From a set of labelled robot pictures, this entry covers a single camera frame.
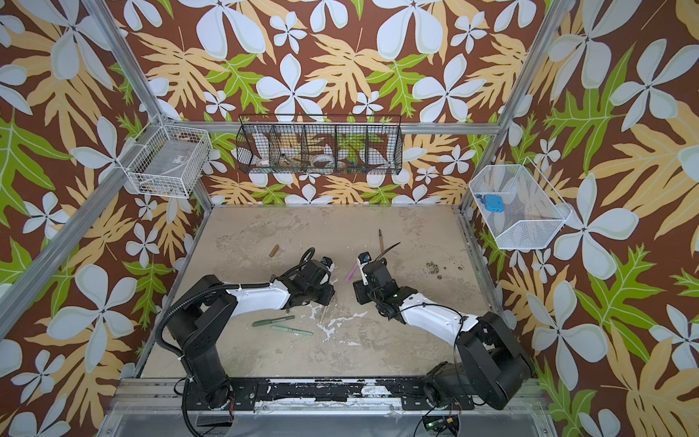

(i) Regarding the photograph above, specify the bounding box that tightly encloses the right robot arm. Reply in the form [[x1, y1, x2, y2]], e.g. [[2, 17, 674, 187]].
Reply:
[[353, 259, 534, 410]]

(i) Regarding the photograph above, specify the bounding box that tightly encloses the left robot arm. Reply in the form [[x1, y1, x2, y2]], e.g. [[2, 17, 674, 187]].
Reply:
[[155, 257, 334, 409]]

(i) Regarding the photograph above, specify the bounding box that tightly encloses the pink pen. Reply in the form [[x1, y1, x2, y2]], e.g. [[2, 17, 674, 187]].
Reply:
[[345, 265, 358, 282]]

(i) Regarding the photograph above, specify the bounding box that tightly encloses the light green pen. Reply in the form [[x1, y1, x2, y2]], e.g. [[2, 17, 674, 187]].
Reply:
[[271, 325, 314, 336]]

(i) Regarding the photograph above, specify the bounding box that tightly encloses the dark green pen lower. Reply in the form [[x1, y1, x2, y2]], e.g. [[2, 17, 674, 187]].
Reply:
[[251, 315, 296, 328]]

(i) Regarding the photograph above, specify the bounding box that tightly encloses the blue object in basket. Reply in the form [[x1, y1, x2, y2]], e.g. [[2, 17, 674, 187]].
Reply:
[[476, 194, 505, 213]]

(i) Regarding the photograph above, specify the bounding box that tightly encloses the white mesh basket right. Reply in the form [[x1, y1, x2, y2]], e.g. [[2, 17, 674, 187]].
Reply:
[[469, 158, 573, 251]]

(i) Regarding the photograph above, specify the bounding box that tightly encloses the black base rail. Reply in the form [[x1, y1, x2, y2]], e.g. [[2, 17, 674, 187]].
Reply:
[[183, 376, 476, 413]]

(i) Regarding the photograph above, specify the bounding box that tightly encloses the black wire basket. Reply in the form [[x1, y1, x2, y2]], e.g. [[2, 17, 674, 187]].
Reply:
[[233, 114, 404, 175]]

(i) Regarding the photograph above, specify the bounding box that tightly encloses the white wire basket left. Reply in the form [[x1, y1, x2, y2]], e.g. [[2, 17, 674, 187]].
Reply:
[[123, 124, 212, 198]]

